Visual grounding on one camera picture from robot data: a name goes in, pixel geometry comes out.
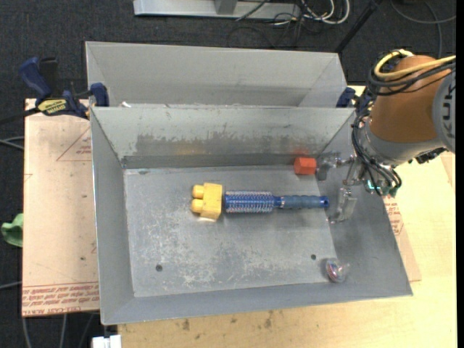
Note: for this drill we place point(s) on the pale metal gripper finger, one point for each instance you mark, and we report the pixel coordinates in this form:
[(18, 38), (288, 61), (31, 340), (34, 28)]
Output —
[(342, 207), (328, 165)]

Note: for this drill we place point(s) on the red-orange small block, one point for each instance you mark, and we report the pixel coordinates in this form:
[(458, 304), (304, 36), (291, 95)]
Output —
[(304, 166)]

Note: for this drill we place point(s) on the clear glass ball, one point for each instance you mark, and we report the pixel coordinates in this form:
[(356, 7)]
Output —
[(336, 270)]

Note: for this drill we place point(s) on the blue round hairbrush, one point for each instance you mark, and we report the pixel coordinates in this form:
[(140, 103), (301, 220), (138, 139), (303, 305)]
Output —
[(253, 201)]

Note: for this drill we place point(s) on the grey metal bin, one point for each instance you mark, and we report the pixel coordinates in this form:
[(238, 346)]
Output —
[(224, 238)]

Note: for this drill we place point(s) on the yellow toy building block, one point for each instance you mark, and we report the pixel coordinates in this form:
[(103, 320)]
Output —
[(210, 201)]

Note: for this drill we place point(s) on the brown cardboard board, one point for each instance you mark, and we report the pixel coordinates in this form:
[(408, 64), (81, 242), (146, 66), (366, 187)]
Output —
[(58, 209)]

